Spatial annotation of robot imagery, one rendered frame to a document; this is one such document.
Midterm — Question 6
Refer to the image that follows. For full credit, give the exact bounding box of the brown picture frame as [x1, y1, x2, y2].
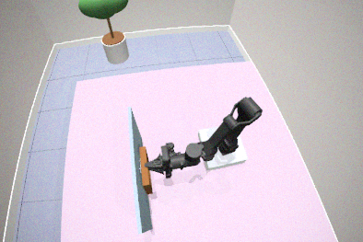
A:
[139, 146, 153, 194]

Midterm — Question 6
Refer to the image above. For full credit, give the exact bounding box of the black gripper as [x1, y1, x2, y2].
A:
[145, 145, 186, 179]

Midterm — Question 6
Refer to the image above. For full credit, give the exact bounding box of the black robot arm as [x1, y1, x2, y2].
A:
[183, 97, 263, 167]

